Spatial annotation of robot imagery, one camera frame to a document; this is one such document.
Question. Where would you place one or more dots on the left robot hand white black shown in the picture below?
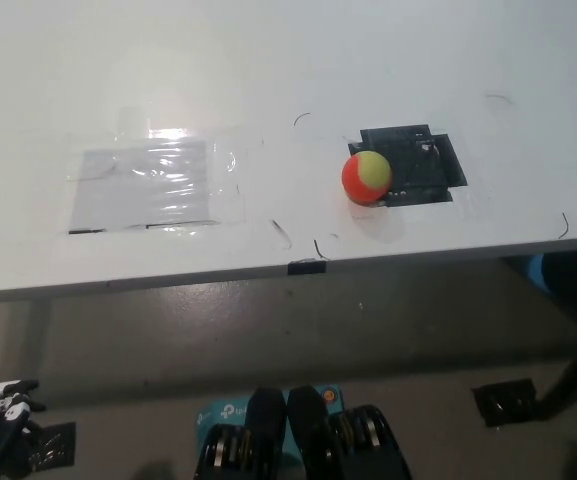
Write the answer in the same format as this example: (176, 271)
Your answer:
(3, 405)

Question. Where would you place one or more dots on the orange and yellow tennis ball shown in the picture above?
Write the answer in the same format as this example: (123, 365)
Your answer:
(365, 180)

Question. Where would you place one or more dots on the left black robot body block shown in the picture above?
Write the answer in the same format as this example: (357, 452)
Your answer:
(248, 440)

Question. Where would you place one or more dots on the teal router box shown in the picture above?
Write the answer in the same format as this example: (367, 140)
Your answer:
(220, 412)

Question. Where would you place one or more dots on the clear taped plastic sheet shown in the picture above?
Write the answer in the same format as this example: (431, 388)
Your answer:
(138, 195)

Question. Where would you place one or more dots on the clear plastic film cover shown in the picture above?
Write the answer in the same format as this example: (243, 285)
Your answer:
(223, 165)

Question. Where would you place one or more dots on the small black tape strip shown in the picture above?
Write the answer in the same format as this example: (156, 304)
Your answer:
(307, 268)

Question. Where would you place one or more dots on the black tape patch on table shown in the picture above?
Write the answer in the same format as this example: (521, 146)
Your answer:
(420, 165)

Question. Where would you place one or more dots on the blue object under table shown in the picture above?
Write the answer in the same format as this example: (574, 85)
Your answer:
(537, 274)

